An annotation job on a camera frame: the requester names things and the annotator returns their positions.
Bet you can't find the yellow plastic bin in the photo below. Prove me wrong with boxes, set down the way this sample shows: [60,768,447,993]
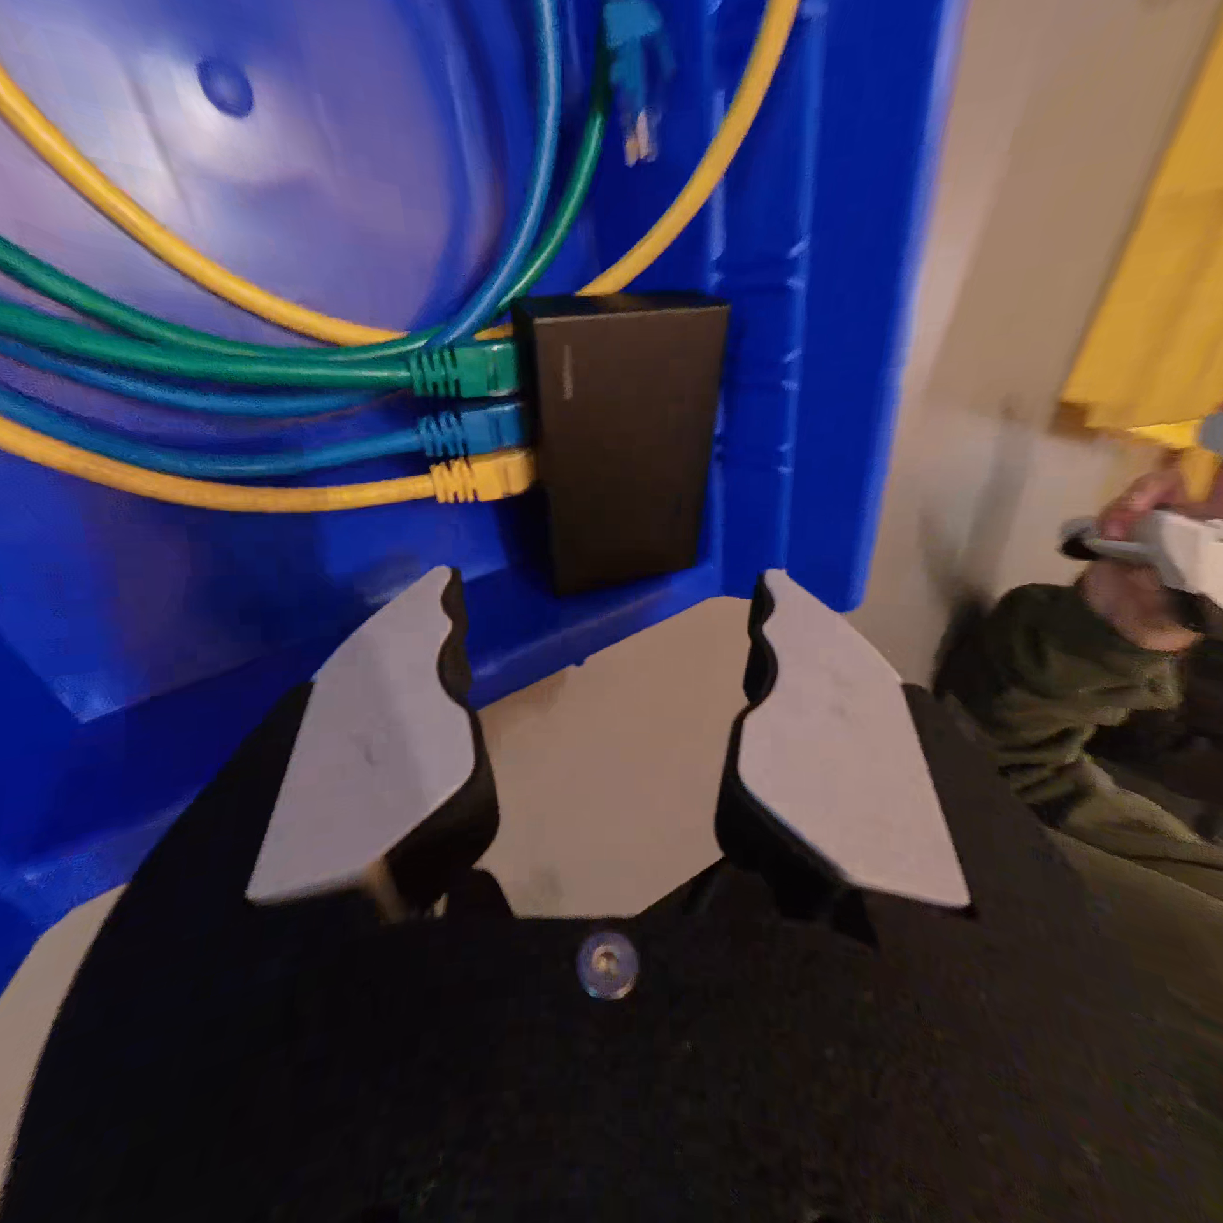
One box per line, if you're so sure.
[1056,29,1223,449]

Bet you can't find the person's right forearm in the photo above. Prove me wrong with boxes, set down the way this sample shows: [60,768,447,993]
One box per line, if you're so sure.
[932,580,1223,866]

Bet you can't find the blue ethernet cable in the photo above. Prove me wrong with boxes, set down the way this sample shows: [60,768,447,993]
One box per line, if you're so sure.
[0,0,674,479]

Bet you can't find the person's right hand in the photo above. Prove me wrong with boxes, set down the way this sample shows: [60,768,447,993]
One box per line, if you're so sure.
[1081,463,1210,652]

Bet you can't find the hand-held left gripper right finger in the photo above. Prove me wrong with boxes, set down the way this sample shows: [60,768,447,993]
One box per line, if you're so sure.
[715,567,973,947]

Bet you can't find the blue plastic bin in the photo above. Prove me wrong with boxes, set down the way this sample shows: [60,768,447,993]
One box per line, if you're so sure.
[0,0,967,985]

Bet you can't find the green ethernet cable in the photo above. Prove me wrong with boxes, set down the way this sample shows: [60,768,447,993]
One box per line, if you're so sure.
[0,56,613,400]

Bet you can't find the person's leg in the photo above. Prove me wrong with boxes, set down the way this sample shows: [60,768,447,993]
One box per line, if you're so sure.
[1046,821,1223,1128]

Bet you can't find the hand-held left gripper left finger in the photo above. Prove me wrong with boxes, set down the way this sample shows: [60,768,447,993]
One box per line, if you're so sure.
[245,564,501,923]

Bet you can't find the yellow ethernet cable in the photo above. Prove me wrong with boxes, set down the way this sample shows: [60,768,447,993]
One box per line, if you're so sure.
[0,0,802,514]

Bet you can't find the black network switch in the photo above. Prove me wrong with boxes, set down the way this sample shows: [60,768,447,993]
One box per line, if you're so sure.
[511,292,733,595]

